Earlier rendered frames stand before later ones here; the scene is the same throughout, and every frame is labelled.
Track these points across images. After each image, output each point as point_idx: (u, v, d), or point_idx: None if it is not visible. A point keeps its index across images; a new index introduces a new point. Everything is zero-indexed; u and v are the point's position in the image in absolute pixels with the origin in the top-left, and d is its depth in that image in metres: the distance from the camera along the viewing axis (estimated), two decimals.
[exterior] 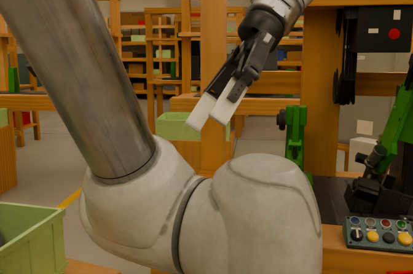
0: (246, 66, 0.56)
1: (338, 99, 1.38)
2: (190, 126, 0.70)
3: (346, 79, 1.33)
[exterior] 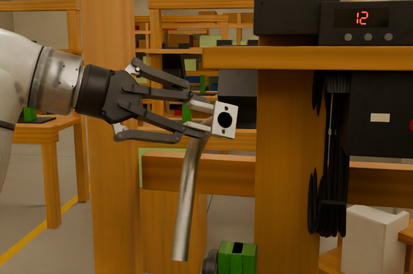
0: (186, 82, 0.63)
1: (316, 230, 0.77)
2: None
3: (330, 201, 0.72)
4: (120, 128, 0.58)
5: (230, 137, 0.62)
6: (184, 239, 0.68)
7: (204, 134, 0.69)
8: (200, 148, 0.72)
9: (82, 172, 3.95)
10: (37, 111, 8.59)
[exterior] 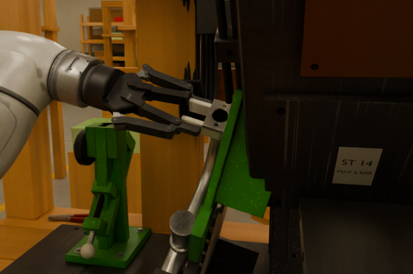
0: (189, 84, 0.66)
1: (182, 113, 0.84)
2: None
3: (187, 80, 0.79)
4: (118, 116, 0.63)
5: (222, 130, 0.60)
6: (176, 254, 0.61)
7: (212, 144, 0.67)
8: (213, 166, 0.69)
9: (59, 148, 4.02)
10: None
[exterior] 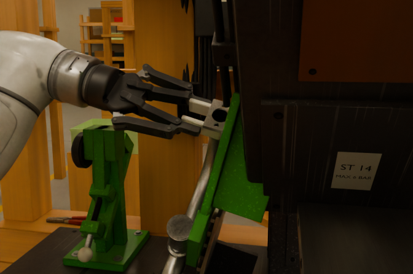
0: (189, 84, 0.66)
1: (180, 115, 0.83)
2: None
3: (186, 82, 0.78)
4: (118, 116, 0.63)
5: (222, 130, 0.60)
6: None
7: (211, 144, 0.67)
8: (212, 166, 0.69)
9: (58, 149, 4.02)
10: None
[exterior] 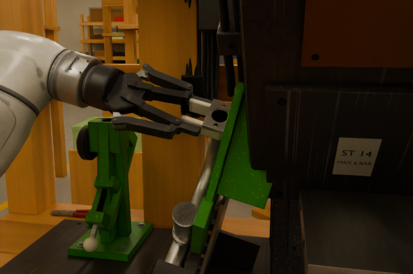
0: (189, 84, 0.66)
1: (184, 109, 0.84)
2: None
3: (189, 75, 0.80)
4: (118, 116, 0.63)
5: (221, 130, 0.60)
6: (176, 254, 0.61)
7: (211, 144, 0.67)
8: (212, 165, 0.69)
9: (59, 147, 4.03)
10: None
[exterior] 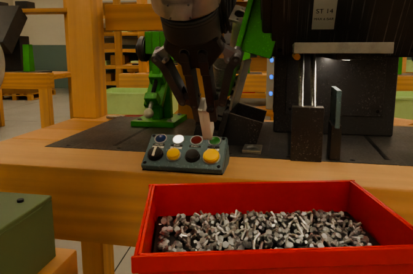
0: (224, 104, 0.59)
1: None
2: (208, 135, 0.66)
3: None
4: (163, 55, 0.55)
5: (241, 21, 0.92)
6: None
7: (233, 38, 0.99)
8: None
9: None
10: (35, 90, 9.00)
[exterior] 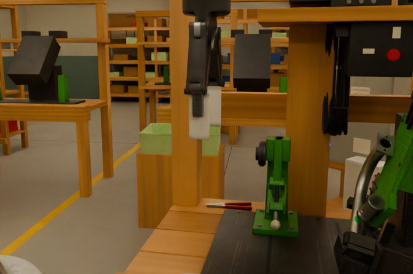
0: (186, 86, 0.55)
1: (328, 129, 1.18)
2: (209, 125, 0.69)
3: (337, 107, 1.13)
4: None
5: (389, 153, 0.93)
6: (357, 233, 0.94)
7: (371, 160, 1.00)
8: (368, 175, 1.02)
9: (108, 150, 4.37)
10: None
